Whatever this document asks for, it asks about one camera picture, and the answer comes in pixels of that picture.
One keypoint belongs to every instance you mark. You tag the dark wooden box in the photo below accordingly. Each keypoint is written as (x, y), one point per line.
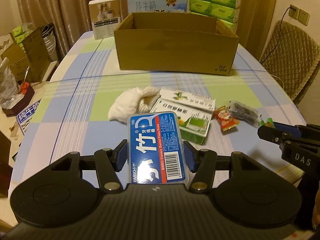
(18, 102)

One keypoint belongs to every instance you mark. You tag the chair with quilted cover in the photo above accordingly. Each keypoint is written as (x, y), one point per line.
(292, 52)

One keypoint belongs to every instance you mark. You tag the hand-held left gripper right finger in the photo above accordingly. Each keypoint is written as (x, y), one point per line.
(189, 158)

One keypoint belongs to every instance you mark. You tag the cardboard box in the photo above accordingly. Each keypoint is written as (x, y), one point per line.
(175, 50)

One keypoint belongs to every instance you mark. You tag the green sided medicine box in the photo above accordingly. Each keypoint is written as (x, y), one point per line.
(192, 122)

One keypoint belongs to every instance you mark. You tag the white knitted towel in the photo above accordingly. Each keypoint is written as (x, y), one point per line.
(131, 102)

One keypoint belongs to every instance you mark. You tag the wall socket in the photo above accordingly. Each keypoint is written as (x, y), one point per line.
(302, 15)

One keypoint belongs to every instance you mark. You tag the clear packet of dark pieces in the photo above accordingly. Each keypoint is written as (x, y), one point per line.
(243, 112)

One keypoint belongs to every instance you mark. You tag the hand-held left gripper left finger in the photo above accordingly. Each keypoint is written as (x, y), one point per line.
(122, 153)

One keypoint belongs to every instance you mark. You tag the stack of green tissue packs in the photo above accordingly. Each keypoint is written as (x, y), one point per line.
(215, 2)

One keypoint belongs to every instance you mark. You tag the blue dental floss pick box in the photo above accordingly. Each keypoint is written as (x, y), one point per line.
(155, 150)

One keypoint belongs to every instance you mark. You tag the red snack packet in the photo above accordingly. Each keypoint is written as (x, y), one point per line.
(226, 118)

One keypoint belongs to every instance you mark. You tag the small pile of tissue packs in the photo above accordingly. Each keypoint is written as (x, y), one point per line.
(22, 33)

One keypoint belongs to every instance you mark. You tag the blue milk carton lying flat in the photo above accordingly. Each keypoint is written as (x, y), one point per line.
(27, 117)

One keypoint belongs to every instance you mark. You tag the white plastic bag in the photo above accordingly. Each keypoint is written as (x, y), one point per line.
(7, 82)

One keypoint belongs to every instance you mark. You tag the white and green flat box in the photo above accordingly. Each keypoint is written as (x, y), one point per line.
(190, 98)

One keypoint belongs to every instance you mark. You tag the white product box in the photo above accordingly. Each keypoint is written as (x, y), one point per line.
(105, 17)

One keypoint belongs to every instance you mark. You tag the stack of metal plates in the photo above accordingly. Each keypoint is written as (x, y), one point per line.
(48, 38)

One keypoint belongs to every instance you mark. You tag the green wrapped candy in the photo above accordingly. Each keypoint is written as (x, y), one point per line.
(267, 123)

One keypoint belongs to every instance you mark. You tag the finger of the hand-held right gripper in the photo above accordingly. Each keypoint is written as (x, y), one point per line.
(270, 133)
(287, 129)

